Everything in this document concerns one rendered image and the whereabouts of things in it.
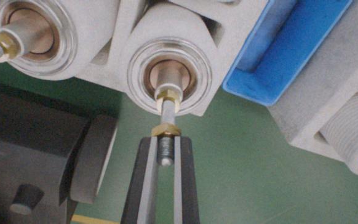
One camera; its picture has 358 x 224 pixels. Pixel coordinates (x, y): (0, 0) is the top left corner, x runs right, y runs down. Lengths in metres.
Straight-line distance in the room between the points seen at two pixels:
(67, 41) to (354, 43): 0.36
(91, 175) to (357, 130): 0.43
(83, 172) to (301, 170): 0.66
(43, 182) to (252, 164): 0.56
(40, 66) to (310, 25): 0.38
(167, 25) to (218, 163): 0.55
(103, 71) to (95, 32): 0.09
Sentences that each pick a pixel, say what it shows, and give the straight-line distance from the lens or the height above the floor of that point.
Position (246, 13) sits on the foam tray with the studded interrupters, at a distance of 0.25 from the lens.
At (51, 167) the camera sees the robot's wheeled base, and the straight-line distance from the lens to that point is 0.43.
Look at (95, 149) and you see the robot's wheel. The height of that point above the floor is 0.15.
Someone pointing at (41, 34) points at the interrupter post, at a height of 0.26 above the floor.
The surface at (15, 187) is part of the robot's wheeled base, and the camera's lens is 0.48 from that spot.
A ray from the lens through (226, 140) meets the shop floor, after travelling 0.60.
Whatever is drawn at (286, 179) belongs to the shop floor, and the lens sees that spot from 0.82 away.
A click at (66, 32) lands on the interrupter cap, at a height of 0.25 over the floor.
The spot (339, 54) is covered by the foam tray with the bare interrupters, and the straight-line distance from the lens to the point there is 0.39.
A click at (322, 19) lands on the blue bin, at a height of 0.10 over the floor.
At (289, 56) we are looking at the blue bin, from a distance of 0.41.
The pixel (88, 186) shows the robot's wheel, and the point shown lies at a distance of 0.44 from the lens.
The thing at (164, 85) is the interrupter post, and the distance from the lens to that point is 0.15.
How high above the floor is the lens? 0.42
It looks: 54 degrees down
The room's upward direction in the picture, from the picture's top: 179 degrees clockwise
